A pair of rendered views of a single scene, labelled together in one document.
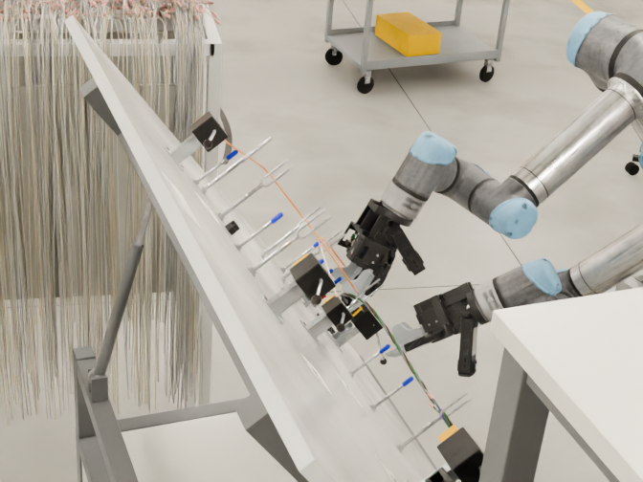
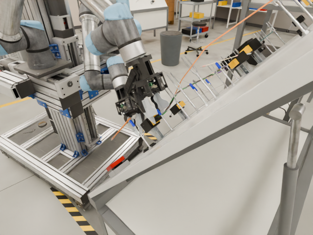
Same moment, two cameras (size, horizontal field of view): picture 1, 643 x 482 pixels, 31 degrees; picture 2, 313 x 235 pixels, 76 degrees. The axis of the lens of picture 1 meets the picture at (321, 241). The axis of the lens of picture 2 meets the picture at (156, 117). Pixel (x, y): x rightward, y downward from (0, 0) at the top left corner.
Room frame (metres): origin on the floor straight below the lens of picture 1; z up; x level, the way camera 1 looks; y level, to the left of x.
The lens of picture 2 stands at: (2.06, 0.43, 1.58)
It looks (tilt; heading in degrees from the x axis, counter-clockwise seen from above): 36 degrees down; 245
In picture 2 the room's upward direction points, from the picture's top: straight up
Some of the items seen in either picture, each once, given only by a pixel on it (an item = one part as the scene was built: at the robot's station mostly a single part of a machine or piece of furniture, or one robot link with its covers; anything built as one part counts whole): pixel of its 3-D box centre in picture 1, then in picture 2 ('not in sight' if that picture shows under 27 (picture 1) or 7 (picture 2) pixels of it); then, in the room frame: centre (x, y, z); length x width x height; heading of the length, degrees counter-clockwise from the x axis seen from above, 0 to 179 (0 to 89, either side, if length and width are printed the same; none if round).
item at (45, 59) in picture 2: not in sight; (40, 55); (2.17, -0.84, 1.21); 0.15 x 0.15 x 0.10
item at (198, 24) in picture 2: not in sight; (197, 38); (-0.88, -3.55, 0.34); 0.58 x 0.55 x 0.69; 155
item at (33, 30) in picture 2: not in sight; (31, 33); (2.18, -0.83, 1.33); 0.13 x 0.12 x 0.14; 35
